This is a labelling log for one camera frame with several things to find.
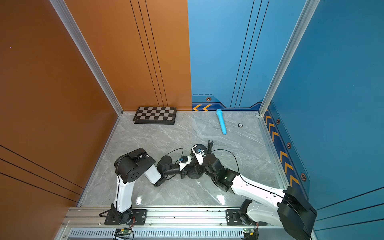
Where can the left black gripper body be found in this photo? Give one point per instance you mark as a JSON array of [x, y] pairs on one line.
[[182, 172]]

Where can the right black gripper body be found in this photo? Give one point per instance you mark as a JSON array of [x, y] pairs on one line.
[[201, 169]]

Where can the black round stand base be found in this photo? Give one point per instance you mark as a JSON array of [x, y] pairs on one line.
[[196, 172]]

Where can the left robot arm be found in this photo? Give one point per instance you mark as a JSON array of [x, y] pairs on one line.
[[133, 165]]

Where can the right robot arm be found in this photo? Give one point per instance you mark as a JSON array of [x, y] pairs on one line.
[[285, 208]]

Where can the light blue toy microphone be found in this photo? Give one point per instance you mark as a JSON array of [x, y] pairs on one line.
[[219, 113]]

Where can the black white checkerboard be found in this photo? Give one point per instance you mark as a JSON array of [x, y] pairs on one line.
[[155, 115]]

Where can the right green circuit board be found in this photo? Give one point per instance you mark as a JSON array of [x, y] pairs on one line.
[[250, 233]]

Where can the green circuit board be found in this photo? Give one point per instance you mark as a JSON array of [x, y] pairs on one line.
[[250, 233], [123, 233]]

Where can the left green circuit board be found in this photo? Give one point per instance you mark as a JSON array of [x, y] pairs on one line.
[[123, 233]]

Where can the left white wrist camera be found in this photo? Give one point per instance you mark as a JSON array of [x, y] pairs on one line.
[[184, 161]]

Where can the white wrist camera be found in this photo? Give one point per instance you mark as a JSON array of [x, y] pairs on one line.
[[198, 156], [184, 161]]

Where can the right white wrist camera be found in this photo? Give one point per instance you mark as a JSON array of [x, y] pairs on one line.
[[198, 156]]

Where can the aluminium rail frame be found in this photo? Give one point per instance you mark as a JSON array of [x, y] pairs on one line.
[[164, 223]]

